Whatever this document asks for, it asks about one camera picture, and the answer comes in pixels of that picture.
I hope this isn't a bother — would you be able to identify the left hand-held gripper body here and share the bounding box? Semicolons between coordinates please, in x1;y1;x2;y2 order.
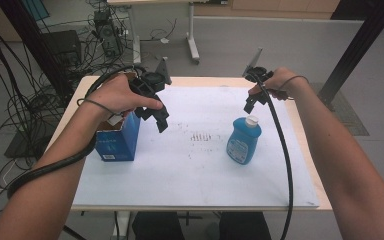
128;57;173;103

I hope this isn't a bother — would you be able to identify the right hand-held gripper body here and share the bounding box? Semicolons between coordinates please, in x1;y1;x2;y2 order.
242;47;275;100

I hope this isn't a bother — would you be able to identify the blue cardboard box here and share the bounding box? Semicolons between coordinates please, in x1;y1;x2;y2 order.
94;111;142;163

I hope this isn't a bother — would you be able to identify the blue bottle with white cap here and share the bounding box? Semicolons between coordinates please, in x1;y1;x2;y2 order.
225;114;263;166

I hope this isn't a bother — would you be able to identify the person's right hand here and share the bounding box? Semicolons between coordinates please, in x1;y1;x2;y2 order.
248;66;309;101

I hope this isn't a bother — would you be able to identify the person's left hand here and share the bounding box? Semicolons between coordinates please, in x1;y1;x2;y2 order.
86;73;164;120

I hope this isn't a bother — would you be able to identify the white table mat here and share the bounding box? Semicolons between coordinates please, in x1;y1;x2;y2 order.
71;85;321;208

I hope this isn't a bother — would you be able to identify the white desk with legs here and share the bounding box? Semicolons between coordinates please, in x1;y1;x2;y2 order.
106;0;229;66

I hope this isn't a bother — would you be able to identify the black computer tower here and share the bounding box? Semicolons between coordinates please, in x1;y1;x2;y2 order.
93;9;124;58

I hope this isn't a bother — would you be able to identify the light wooden cabinet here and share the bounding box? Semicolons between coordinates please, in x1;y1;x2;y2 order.
193;0;341;20

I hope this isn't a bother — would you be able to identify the grey floor mat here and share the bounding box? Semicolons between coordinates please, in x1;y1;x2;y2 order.
309;82;370;137

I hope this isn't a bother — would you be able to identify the black equipment box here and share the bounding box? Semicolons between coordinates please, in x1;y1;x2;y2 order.
41;29;83;68

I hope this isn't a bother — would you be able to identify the person's left leg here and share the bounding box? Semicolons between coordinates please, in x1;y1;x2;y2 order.
132;211;186;240

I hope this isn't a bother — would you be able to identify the person's leg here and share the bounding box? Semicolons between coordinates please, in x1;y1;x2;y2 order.
218;211;273;240
132;211;186;240

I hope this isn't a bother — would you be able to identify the white table leg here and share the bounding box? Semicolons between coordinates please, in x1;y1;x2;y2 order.
113;210;131;240

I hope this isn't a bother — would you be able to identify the person's right leg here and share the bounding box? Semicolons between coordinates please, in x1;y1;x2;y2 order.
218;211;273;240

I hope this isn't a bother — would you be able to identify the black metal stand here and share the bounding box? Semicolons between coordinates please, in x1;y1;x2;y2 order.
0;0;74;101

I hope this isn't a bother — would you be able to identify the dark floor plate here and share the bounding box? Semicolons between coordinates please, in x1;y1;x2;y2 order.
4;131;48;159

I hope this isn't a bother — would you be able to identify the grey wrist cord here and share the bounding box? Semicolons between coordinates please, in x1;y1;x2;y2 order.
76;97;116;114
277;75;310;101

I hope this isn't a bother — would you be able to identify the thick black gripper cable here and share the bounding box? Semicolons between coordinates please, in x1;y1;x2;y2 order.
246;71;295;240
7;64;148;199

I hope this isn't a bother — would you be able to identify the black metal frame post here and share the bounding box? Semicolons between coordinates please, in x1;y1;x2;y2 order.
316;0;384;111

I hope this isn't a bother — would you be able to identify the tangle of black floor cables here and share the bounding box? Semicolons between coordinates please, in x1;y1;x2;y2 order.
0;6;138;214

